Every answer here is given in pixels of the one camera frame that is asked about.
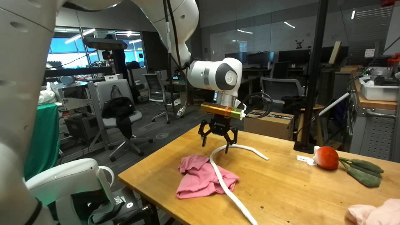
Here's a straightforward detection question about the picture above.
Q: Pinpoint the black office chair with bag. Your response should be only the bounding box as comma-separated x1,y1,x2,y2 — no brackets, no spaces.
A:
92,79,142,162

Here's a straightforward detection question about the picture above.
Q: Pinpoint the dark pink cloth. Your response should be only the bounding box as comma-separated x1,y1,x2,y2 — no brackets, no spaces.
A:
176,155,224,200

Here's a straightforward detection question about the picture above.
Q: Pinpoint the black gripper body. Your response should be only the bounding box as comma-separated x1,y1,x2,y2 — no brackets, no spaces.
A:
199,115,237,137

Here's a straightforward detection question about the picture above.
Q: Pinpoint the white braided rope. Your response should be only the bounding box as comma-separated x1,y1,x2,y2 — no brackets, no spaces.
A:
209,144,270,225

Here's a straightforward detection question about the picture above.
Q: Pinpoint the red strawberry plush toy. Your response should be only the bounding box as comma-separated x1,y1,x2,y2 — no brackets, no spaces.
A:
314,145,384,188

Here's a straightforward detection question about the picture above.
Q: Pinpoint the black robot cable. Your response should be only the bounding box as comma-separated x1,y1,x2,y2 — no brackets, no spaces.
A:
242,92,274,120

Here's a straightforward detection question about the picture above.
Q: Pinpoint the grey mesh office chair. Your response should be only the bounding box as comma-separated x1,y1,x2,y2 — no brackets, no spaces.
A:
144,74,181,123

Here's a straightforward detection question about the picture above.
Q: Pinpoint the white plastic bin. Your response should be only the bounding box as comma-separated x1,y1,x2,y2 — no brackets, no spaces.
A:
359,78,399,102

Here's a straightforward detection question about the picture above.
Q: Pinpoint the black vertical stand pole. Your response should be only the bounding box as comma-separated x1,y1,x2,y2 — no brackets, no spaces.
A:
297,0,329,153

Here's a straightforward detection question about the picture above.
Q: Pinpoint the green draped cloth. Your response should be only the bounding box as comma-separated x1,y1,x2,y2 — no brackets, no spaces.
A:
24,104,60,180

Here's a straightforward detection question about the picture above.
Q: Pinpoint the light pink cloth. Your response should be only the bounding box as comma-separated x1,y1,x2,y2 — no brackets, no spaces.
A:
345,199,400,225

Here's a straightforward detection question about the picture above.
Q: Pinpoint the cardboard box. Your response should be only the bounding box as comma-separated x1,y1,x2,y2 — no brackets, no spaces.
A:
244,110,294,140

